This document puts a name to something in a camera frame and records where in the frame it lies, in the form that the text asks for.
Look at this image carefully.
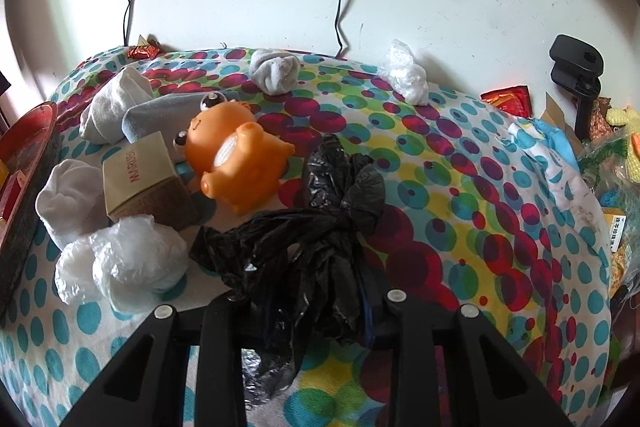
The yellow knitted toy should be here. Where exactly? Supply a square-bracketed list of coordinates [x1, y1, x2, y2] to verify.
[604, 106, 640, 184]

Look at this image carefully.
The blue and white cloth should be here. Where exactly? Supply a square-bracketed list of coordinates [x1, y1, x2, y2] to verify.
[507, 116, 598, 210]

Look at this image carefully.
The black plastic bag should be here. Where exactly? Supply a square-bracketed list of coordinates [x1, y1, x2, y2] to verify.
[189, 134, 387, 408]

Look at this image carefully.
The orange frog toy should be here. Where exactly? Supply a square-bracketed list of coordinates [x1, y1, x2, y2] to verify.
[172, 91, 297, 217]

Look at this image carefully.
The large clear plastic bag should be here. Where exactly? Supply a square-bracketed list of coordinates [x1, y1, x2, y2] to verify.
[54, 215, 190, 314]

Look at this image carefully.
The small clear plastic bag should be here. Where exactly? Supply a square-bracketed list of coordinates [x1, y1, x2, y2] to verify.
[377, 39, 431, 106]

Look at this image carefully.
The red foil packet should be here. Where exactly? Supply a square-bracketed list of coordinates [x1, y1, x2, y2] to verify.
[480, 84, 534, 118]

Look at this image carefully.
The red candy wrapper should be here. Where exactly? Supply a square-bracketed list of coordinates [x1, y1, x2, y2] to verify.
[127, 34, 162, 60]

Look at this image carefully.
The black clamp holder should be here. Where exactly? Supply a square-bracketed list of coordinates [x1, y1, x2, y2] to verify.
[548, 34, 604, 142]

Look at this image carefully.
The patterned snack packet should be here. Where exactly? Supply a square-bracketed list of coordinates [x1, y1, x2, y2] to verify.
[589, 96, 615, 144]

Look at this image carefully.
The red basket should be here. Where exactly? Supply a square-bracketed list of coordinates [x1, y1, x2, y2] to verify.
[0, 101, 64, 320]

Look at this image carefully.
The brown cardboard piece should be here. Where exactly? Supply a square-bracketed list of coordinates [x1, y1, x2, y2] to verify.
[541, 91, 577, 140]

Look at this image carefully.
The grey rolled sock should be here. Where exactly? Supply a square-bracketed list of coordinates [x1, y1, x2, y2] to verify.
[248, 48, 302, 96]

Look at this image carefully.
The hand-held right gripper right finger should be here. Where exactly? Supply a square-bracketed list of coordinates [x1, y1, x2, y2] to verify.
[363, 289, 576, 427]

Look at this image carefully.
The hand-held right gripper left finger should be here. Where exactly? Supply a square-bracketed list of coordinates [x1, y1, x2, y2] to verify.
[60, 293, 249, 427]

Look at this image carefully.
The beige cardboard box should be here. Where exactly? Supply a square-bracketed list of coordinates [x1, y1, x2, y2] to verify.
[102, 131, 203, 230]

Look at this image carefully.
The white sock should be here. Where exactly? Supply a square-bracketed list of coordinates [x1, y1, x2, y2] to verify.
[35, 159, 112, 253]
[80, 66, 153, 144]

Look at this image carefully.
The white folded sock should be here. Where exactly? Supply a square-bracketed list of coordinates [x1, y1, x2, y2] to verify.
[80, 66, 153, 144]

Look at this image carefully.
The grey-blue sock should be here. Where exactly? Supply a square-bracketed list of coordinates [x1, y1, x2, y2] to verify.
[122, 89, 242, 144]

